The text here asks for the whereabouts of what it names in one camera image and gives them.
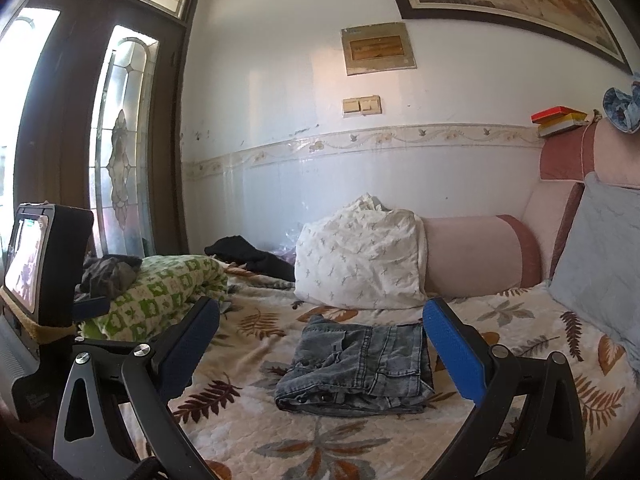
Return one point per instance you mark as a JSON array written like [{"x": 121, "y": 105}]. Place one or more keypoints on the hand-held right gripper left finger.
[{"x": 190, "y": 350}]

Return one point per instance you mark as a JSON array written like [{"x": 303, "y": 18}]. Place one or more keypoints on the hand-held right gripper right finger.
[{"x": 452, "y": 355}]

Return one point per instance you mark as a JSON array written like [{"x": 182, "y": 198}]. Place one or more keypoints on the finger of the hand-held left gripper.
[{"x": 91, "y": 306}]

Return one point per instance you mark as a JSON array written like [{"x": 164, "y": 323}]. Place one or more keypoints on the light blue denim pants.
[{"x": 360, "y": 360}]

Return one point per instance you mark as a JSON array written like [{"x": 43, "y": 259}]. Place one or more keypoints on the dark grey cloth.
[{"x": 110, "y": 275}]

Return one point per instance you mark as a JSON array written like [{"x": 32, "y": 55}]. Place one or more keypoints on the green white checked quilt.
[{"x": 165, "y": 280}]

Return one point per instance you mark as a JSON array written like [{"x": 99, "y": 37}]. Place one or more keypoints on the pink bolster cushion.
[{"x": 470, "y": 255}]

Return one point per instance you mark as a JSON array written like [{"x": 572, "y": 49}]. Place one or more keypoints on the cream leaf print blanket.
[{"x": 260, "y": 425}]

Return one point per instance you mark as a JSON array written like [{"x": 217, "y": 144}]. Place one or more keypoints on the black garment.
[{"x": 260, "y": 262}]

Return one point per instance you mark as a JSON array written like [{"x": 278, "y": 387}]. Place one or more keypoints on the white floral pillow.
[{"x": 360, "y": 260}]

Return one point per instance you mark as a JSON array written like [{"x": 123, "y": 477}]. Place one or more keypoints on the light blue quilted cushion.
[{"x": 600, "y": 260}]

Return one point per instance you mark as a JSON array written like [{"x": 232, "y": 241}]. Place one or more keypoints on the pink padded headboard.
[{"x": 565, "y": 160}]

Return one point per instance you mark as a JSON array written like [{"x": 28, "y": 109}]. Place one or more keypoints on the red flat box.
[{"x": 555, "y": 112}]

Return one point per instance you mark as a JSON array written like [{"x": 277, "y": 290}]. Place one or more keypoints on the blue denim cloth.
[{"x": 622, "y": 107}]

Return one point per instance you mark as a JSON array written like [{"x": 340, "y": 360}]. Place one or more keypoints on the beige wall light switch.
[{"x": 362, "y": 105}]

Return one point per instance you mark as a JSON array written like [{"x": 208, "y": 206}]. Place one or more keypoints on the small beige wall panel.
[{"x": 377, "y": 47}]

